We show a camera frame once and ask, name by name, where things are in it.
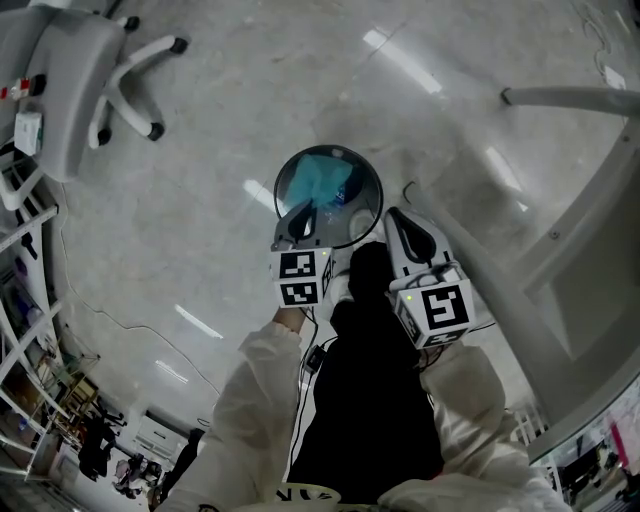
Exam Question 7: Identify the small red capped bottle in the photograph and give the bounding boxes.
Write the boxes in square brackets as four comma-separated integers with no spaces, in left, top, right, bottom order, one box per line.
[0,74,49,101]

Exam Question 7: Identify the white table frame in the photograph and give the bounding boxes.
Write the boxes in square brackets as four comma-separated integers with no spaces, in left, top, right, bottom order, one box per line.
[409,84,640,436]

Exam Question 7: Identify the teal plastic bag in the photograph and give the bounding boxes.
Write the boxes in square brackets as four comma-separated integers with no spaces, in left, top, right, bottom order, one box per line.
[287,153,356,209]

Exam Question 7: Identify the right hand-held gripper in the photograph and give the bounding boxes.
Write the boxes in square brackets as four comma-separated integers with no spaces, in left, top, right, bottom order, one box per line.
[382,206,477,350]

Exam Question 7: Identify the white shelf rack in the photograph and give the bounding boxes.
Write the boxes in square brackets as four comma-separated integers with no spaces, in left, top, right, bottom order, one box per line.
[0,149,71,481]

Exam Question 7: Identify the black mesh waste bin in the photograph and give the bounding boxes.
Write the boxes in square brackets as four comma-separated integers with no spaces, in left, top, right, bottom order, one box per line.
[273,143,385,250]

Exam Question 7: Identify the white grey office chair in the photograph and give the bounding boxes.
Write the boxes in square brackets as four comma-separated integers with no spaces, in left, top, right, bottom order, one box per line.
[0,0,190,211]

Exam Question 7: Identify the person's right forearm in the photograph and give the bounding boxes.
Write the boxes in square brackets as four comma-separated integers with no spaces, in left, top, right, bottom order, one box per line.
[417,342,511,451]

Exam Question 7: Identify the flat white box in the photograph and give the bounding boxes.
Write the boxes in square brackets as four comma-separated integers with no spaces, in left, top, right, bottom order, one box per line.
[13,112,45,156]

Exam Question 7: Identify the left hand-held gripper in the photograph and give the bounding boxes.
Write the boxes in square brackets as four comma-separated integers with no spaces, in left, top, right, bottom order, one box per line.
[268,199,336,309]

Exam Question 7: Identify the person's left forearm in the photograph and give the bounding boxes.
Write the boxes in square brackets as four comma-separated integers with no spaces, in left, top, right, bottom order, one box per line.
[209,305,314,451]

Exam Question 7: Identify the person's black trousers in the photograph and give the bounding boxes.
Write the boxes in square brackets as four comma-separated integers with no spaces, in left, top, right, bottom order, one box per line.
[287,240,446,506]

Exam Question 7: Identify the person's white printed shirt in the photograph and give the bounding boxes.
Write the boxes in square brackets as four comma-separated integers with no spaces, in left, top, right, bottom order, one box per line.
[164,479,566,512]

